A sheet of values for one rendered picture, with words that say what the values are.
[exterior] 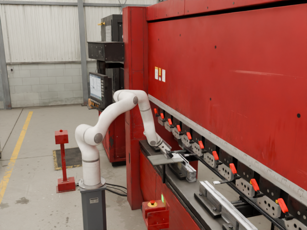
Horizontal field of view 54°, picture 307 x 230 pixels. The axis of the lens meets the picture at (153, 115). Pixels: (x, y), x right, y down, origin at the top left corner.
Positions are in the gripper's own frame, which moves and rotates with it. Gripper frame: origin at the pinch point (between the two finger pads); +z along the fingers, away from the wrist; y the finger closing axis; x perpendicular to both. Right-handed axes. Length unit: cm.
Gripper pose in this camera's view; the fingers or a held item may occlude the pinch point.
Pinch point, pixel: (169, 154)
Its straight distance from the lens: 263.7
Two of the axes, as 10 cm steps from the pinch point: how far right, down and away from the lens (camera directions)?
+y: -3.0, -2.4, 9.2
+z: 6.2, 6.9, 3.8
